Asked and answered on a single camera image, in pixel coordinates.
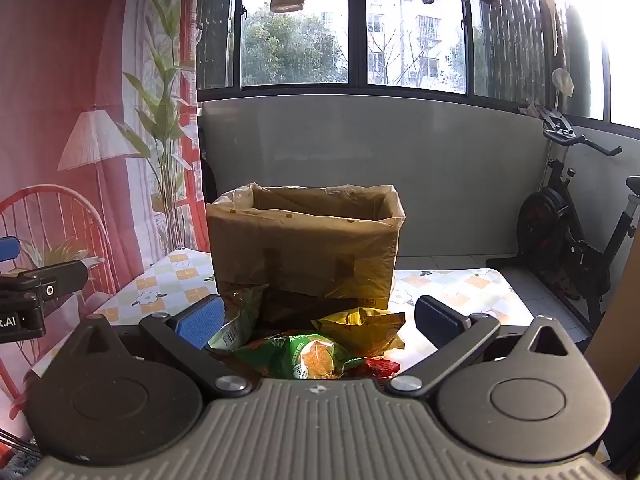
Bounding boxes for green and red chip bag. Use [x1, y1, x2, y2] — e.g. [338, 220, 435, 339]
[234, 332, 368, 381]

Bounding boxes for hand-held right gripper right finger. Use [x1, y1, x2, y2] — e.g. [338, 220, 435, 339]
[385, 294, 586, 400]

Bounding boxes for white hanging bag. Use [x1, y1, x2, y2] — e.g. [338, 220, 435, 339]
[551, 70, 574, 97]

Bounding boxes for brown cardboard box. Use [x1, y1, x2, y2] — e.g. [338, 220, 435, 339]
[206, 182, 406, 312]

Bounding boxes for grey shaggy rug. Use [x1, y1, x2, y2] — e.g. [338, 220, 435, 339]
[0, 430, 46, 480]

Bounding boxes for yellow snack bag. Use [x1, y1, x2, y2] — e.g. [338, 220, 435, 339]
[311, 306, 407, 357]

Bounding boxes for printed wall cloth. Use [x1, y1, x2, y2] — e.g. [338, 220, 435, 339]
[0, 0, 201, 441]

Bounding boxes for crumpled cloth rag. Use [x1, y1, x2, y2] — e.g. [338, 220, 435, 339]
[519, 101, 557, 121]

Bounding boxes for black framed window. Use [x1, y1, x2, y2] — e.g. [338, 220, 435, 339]
[197, 0, 640, 126]

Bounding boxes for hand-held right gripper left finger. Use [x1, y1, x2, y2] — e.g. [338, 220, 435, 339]
[70, 294, 253, 398]

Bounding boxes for small red snack packet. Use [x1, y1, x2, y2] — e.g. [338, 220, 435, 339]
[364, 356, 402, 378]

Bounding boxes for brown cardboard panel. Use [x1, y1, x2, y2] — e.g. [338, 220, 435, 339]
[582, 237, 640, 476]

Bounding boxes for light green vegetable chip bag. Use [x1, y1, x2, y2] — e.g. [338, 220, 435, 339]
[206, 285, 268, 352]

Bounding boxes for black exercise bike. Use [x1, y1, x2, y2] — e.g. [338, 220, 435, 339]
[487, 110, 640, 333]

